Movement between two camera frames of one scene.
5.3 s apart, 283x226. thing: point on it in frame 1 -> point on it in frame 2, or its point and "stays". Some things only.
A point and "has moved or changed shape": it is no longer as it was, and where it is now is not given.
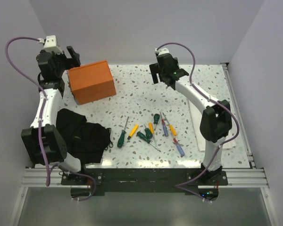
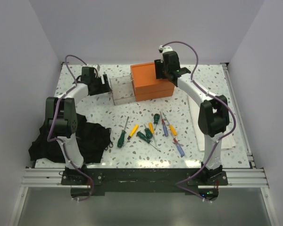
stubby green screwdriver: x=148 y=133 stays
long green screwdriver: x=121 y=139 stays
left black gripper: x=70 y=62 -> x=104 y=88
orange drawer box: x=92 y=82 has moved or changed shape
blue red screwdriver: x=164 y=126 stays
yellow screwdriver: x=152 y=127 stays
